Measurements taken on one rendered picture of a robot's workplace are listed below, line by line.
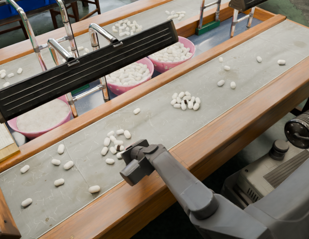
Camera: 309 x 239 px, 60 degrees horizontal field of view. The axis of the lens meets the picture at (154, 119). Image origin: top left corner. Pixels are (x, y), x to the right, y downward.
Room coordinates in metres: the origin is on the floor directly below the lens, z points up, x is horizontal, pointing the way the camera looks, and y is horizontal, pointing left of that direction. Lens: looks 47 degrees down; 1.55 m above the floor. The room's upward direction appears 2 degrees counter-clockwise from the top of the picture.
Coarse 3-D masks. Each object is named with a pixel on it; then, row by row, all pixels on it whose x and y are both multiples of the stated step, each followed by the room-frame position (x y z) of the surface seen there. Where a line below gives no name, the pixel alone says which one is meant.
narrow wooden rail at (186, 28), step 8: (224, 8) 1.71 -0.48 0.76; (232, 8) 1.76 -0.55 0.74; (208, 16) 1.62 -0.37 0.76; (224, 16) 1.71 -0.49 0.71; (232, 16) 1.77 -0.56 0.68; (176, 24) 1.51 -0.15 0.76; (184, 24) 1.51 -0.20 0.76; (192, 24) 1.53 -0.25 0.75; (184, 32) 1.50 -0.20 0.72; (192, 32) 1.54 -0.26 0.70
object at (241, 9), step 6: (234, 0) 1.10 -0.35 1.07; (240, 0) 1.08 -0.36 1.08; (246, 0) 1.09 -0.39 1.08; (252, 0) 1.10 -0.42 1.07; (258, 0) 1.12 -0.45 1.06; (264, 0) 1.14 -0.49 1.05; (234, 6) 1.09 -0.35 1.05; (240, 6) 1.07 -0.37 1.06; (246, 6) 1.07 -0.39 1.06; (252, 6) 1.09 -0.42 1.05
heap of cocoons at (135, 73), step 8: (136, 64) 1.15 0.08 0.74; (144, 64) 1.14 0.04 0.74; (120, 72) 1.09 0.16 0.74; (128, 72) 1.08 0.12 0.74; (136, 72) 1.08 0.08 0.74; (144, 72) 1.10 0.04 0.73; (112, 80) 1.03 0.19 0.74; (120, 80) 1.04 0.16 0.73; (128, 80) 1.03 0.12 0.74; (136, 80) 1.03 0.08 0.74
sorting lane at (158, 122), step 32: (288, 32) 1.42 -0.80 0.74; (224, 64) 1.12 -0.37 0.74; (256, 64) 1.11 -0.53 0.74; (288, 64) 1.10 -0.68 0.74; (160, 96) 0.90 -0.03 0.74; (192, 96) 0.89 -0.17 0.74; (224, 96) 0.88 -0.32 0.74; (96, 128) 0.72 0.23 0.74; (128, 128) 0.71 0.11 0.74; (160, 128) 0.71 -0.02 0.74; (192, 128) 0.70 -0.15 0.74; (32, 160) 0.57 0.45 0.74; (64, 160) 0.57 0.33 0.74; (96, 160) 0.56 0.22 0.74; (32, 192) 0.44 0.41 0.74; (64, 192) 0.44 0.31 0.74; (96, 192) 0.44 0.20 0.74; (32, 224) 0.34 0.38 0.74
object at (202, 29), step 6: (204, 0) 1.54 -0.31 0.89; (216, 0) 1.63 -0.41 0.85; (204, 6) 1.56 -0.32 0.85; (216, 6) 1.64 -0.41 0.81; (216, 12) 1.64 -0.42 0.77; (216, 18) 1.63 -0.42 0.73; (198, 24) 1.55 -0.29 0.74; (210, 24) 1.60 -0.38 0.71; (216, 24) 1.63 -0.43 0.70; (198, 30) 1.53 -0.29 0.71; (204, 30) 1.56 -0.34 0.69
